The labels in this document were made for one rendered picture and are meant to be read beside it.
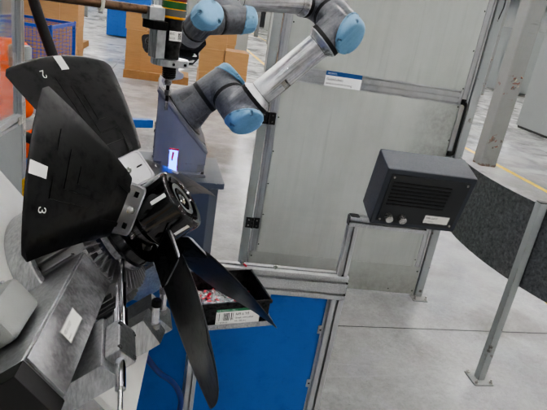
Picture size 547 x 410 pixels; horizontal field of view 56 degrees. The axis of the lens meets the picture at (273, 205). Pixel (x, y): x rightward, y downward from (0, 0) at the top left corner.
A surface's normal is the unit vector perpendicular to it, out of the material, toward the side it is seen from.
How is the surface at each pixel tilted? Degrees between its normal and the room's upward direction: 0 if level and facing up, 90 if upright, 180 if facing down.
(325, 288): 90
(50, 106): 67
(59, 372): 50
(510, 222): 90
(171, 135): 90
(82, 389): 102
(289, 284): 90
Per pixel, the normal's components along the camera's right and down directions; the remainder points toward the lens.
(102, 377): 0.23, 0.56
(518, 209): -0.94, -0.02
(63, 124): 0.95, -0.07
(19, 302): 0.85, -0.51
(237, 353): 0.09, 0.36
